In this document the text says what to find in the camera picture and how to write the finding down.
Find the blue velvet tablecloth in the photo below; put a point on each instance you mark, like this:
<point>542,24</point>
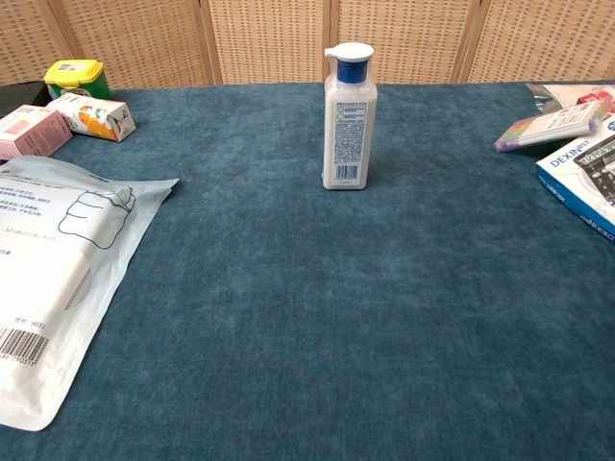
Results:
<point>336,298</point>

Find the white bottle with blue collar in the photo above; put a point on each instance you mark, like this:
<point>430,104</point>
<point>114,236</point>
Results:
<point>346,125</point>

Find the woven rattan folding screen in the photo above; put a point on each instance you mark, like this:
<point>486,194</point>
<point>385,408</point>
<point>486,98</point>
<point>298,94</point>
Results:
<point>269,38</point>

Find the white and orange carton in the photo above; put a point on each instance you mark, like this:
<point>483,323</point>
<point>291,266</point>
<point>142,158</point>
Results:
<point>93,116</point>

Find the white plastic pouch with barcode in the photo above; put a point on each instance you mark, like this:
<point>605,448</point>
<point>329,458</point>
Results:
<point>53,269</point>

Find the pack of coloured pens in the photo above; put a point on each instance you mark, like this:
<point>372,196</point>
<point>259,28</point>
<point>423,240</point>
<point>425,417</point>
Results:
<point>552,128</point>

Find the yellow and green lidded tub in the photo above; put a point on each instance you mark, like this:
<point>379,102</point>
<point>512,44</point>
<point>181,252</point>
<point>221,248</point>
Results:
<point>79,79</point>

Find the blue and white calculator box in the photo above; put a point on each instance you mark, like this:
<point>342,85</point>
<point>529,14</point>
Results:
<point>583,180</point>

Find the pink cardboard box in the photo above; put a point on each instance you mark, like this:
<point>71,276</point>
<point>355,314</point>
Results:
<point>29,130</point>

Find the clear plastic bag with red item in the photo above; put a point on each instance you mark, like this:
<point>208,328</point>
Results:
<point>574,96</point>

